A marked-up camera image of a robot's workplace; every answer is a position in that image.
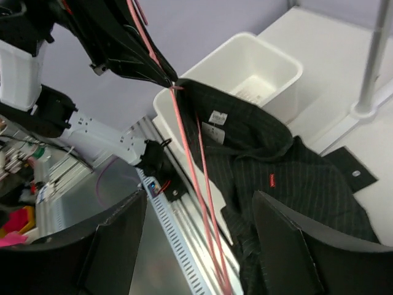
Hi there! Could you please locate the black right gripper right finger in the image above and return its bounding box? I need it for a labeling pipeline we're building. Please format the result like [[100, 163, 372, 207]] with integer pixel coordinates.
[[252, 191, 392, 294]]

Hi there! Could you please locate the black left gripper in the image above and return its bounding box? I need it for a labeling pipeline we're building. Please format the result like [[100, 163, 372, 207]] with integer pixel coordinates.
[[58, 1, 178, 86]]

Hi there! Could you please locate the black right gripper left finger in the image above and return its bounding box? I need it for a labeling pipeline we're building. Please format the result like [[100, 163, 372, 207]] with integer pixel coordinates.
[[1, 190, 147, 294]]

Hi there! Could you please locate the pink wire hanger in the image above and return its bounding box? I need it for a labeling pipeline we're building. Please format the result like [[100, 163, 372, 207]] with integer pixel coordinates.
[[126, 0, 233, 295]]

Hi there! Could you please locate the black pinstriped shirt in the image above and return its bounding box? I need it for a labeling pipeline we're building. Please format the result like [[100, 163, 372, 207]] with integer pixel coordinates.
[[176, 79, 378, 294]]

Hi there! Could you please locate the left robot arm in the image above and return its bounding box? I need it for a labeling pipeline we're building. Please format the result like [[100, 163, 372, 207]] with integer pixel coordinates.
[[1, 1, 177, 175]]

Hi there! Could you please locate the white plastic basket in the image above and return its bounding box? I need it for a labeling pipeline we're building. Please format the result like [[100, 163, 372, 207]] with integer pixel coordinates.
[[152, 31, 304, 154]]

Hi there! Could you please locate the silver clothes rack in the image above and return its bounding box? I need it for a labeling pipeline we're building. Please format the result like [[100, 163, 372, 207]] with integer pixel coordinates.
[[312, 0, 392, 154]]

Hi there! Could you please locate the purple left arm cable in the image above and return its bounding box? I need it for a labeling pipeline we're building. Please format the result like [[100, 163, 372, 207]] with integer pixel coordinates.
[[95, 156, 123, 207]]

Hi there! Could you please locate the white slotted cable duct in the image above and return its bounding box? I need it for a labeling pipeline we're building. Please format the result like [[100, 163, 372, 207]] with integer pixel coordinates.
[[136, 168, 212, 295]]

